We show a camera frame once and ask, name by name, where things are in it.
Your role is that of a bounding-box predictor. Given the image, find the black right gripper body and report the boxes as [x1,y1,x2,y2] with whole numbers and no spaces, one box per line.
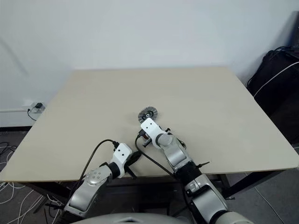
[137,126,173,148]

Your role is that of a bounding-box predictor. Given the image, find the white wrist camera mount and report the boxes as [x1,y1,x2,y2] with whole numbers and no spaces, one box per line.
[140,117,169,150]
[111,143,133,179]

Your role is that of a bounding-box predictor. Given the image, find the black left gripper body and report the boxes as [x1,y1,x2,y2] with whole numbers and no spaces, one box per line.
[124,151,138,180]

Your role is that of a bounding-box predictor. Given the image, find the black bag with white piping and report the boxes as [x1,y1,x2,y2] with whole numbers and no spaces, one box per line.
[246,48,299,144]

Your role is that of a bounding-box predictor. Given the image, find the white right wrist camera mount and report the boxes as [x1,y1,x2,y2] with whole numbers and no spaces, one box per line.
[140,117,169,150]

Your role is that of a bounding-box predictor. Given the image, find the black table frame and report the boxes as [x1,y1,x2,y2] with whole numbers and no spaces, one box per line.
[22,167,285,206]

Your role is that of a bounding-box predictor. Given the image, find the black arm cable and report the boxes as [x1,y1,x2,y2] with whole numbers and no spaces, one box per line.
[135,132,178,179]
[78,139,121,187]

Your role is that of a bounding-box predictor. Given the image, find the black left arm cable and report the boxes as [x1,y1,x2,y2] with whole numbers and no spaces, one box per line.
[78,139,121,187]

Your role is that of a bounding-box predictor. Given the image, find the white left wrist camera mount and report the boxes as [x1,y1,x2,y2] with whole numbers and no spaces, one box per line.
[111,143,133,179]

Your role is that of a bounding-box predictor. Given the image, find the black adapter cable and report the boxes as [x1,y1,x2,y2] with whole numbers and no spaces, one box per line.
[27,107,39,121]

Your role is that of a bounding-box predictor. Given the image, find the grey rounded robot torso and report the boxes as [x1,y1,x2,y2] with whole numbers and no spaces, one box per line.
[78,206,185,224]

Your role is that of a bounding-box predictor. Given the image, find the round spoked motor rotor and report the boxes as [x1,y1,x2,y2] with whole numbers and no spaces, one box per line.
[137,105,160,124]

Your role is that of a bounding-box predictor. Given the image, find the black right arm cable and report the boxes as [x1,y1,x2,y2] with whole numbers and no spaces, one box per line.
[135,132,178,179]

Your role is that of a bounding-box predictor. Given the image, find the white floor cable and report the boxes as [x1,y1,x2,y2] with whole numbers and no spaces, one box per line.
[0,140,68,224]

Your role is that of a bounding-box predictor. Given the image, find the white wall cable duct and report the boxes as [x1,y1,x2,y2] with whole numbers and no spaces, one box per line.
[0,108,32,113]

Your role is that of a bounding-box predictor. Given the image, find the white wall socket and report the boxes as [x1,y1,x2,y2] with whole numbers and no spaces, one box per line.
[29,101,45,114]

